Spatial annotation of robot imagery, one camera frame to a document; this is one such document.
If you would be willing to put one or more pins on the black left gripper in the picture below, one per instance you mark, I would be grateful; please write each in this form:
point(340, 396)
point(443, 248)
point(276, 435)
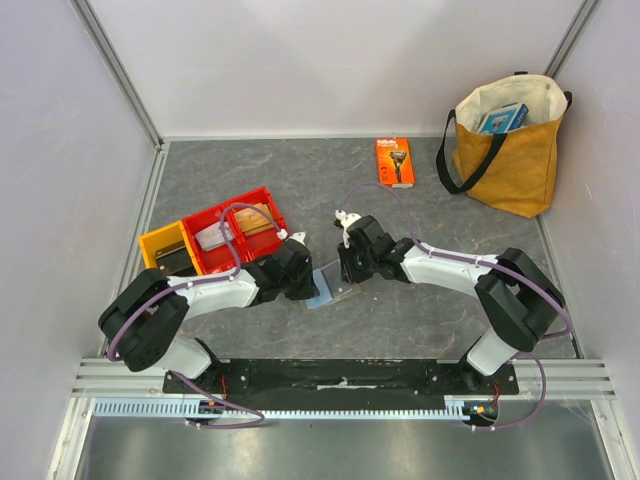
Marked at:
point(309, 289)

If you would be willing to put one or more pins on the red bin near yellow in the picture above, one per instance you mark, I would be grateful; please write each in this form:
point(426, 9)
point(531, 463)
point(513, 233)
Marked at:
point(220, 258)

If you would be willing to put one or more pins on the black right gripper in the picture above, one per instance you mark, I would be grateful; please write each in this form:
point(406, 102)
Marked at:
point(350, 258)

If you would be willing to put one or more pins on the grey card holder wallet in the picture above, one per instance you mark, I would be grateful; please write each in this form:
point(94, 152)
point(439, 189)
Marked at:
point(330, 286)

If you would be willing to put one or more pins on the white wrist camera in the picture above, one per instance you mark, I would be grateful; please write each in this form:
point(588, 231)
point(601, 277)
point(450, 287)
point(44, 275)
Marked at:
point(343, 220)
point(284, 235)

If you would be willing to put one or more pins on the blue razor box in bag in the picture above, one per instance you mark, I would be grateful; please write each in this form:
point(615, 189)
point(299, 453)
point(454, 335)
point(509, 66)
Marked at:
point(503, 120)

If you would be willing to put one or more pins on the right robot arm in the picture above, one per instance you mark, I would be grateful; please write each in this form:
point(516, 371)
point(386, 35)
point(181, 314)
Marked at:
point(519, 300)

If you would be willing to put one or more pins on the dark card in yellow bin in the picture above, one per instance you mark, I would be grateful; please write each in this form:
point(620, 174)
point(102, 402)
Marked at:
point(168, 249)

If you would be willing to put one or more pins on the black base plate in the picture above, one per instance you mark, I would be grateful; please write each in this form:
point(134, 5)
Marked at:
point(350, 384)

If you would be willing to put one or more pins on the tan tote bag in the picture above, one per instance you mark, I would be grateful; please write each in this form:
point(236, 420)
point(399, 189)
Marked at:
point(513, 172)

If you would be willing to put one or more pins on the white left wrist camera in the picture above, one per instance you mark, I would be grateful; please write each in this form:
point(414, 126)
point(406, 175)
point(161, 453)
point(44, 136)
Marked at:
point(284, 235)

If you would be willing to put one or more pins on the orange razor box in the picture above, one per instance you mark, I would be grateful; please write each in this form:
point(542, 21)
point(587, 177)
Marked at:
point(394, 162)

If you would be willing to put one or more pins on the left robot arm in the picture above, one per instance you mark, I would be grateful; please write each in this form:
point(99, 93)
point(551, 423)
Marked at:
point(142, 324)

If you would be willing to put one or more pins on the white cable duct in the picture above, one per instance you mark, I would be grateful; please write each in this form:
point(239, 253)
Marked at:
point(193, 408)

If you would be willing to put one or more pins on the black credit card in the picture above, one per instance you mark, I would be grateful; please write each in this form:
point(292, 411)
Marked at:
point(177, 264)

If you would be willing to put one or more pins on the red bin far right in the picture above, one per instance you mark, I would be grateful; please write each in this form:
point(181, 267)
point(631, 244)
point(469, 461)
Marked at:
point(267, 241)

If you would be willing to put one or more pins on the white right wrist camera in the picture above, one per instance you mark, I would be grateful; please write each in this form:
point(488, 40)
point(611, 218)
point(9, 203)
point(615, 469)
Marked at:
point(343, 220)

